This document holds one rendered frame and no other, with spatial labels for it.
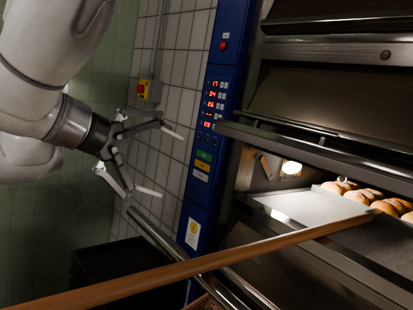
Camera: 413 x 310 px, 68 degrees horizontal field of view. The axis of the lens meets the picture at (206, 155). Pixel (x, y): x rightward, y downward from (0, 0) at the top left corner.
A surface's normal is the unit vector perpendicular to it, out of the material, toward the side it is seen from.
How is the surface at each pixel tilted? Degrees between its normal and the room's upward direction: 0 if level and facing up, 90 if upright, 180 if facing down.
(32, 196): 90
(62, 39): 115
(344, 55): 90
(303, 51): 90
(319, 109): 70
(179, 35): 90
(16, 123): 124
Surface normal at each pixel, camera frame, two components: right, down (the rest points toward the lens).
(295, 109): -0.66, -0.33
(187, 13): -0.77, 0.00
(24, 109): 0.40, 0.65
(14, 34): -0.36, 0.22
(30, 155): 0.60, 0.45
